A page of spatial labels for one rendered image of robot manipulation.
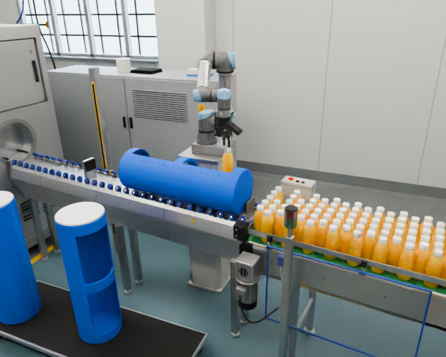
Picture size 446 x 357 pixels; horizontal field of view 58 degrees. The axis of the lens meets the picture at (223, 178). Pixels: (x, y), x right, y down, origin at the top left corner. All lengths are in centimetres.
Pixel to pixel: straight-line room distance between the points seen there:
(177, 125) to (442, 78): 281
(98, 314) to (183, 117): 210
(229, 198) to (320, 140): 293
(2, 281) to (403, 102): 416
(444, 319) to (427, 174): 313
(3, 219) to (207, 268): 150
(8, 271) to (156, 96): 224
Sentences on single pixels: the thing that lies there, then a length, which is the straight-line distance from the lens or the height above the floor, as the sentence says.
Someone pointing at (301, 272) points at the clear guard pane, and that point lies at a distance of 221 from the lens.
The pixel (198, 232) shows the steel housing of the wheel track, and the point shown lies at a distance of 259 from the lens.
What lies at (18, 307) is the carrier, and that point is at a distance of 317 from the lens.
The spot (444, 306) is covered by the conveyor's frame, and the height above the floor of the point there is 86.
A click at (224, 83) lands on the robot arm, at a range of 275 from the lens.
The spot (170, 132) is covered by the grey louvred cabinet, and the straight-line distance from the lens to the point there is 432.
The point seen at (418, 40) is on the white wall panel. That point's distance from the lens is 483.
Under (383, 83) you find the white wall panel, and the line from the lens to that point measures 489.
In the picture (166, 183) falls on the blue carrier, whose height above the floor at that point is 111.
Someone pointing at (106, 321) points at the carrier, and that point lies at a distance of 303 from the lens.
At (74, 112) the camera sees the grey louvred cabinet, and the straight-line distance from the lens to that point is 504.
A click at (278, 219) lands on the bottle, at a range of 225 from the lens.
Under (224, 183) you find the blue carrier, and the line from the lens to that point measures 235.
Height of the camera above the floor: 216
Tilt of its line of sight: 24 degrees down
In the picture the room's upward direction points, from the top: 1 degrees counter-clockwise
